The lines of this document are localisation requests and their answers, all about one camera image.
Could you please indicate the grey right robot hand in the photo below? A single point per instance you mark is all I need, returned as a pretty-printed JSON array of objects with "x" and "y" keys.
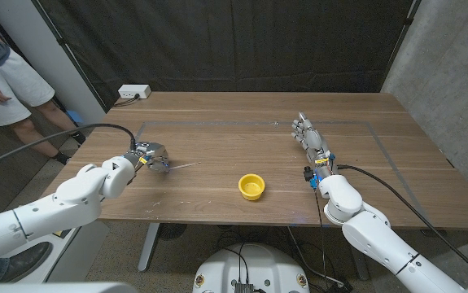
[{"x": 311, "y": 138}]

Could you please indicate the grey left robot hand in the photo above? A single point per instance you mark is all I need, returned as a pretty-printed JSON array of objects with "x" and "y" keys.
[{"x": 154, "y": 156}]

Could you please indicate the clear plastic pipette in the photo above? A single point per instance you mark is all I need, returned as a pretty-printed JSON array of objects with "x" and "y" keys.
[{"x": 185, "y": 165}]

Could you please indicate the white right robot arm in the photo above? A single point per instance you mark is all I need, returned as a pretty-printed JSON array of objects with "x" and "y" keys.
[{"x": 376, "y": 240}]

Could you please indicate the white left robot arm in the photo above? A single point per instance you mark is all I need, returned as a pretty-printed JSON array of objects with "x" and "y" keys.
[{"x": 66, "y": 203}]

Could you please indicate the yellow plastic cup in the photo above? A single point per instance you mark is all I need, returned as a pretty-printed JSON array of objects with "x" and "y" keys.
[{"x": 252, "y": 188}]

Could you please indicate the white power strip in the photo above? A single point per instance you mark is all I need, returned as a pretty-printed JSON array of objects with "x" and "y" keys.
[{"x": 134, "y": 91}]

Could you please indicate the dark round grille object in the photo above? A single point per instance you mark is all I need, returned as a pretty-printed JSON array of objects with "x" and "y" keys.
[{"x": 172, "y": 230}]

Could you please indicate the small blue object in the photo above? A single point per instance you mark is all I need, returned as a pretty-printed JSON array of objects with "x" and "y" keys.
[{"x": 75, "y": 117}]

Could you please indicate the grey metal table leg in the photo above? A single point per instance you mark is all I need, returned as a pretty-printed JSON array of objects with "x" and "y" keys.
[
  {"x": 149, "y": 246},
  {"x": 357, "y": 260}
]

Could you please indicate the black fabric backdrop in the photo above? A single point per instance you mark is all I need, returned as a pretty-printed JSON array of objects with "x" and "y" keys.
[{"x": 237, "y": 45}]

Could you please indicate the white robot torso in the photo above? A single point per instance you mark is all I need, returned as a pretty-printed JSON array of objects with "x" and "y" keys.
[{"x": 254, "y": 266}]

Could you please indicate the black backdrop stand pole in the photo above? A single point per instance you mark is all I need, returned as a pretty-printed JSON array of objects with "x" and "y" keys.
[
  {"x": 60, "y": 42},
  {"x": 406, "y": 24}
]

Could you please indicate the person in white shorts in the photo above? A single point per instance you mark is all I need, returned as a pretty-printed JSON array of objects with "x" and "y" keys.
[{"x": 10, "y": 89}]

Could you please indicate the black shoe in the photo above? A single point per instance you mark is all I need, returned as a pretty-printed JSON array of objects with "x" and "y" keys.
[{"x": 26, "y": 260}]

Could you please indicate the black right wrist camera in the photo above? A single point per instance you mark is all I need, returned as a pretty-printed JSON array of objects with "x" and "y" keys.
[{"x": 308, "y": 174}]

